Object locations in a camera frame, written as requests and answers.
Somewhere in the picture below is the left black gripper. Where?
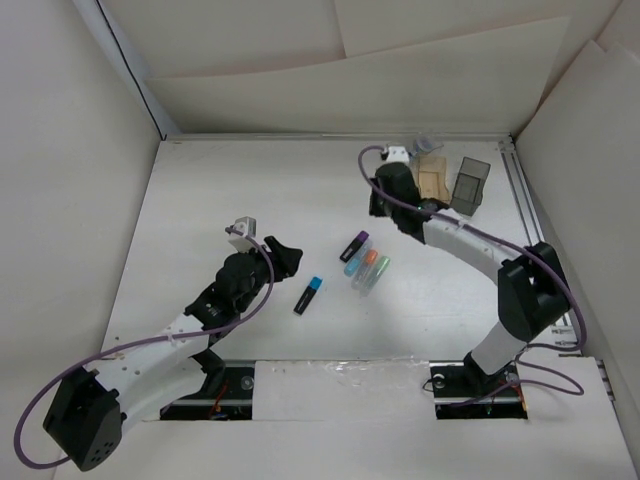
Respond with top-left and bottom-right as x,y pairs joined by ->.
235,236 -> 300,313

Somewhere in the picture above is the black blue-capped highlighter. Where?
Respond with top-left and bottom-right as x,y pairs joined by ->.
293,276 -> 323,315

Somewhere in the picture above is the black purple-capped highlighter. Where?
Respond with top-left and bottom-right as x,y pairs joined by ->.
339,230 -> 369,263

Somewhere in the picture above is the light blue pastel highlighter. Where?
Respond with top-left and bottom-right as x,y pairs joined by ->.
344,241 -> 371,277

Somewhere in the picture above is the orange pastel highlighter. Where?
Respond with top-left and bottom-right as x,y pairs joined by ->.
352,248 -> 378,290

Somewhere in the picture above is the green pastel highlighter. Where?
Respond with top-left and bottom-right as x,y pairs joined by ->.
359,256 -> 390,296

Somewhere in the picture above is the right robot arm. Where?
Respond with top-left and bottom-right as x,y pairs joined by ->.
369,162 -> 570,394

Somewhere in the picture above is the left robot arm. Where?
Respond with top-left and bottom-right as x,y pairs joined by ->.
43,236 -> 303,472

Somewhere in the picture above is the amber plastic container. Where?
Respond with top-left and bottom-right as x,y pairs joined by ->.
414,154 -> 451,205

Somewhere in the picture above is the clear plastic container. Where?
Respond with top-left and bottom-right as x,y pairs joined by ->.
408,136 -> 443,159

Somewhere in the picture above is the grey smoked plastic container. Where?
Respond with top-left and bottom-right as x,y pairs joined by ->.
450,157 -> 491,217

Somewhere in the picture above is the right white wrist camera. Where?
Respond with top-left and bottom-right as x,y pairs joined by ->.
380,145 -> 411,164

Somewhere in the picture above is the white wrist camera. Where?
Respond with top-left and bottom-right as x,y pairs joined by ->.
380,145 -> 411,164
228,216 -> 257,253

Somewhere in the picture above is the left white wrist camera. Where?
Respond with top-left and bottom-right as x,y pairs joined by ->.
228,216 -> 257,253

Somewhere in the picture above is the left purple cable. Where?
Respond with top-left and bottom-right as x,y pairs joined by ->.
12,227 -> 275,470

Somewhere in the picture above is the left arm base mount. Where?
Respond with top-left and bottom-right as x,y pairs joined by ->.
159,362 -> 255,421

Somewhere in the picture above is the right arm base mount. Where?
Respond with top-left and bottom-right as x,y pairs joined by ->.
422,362 -> 528,420

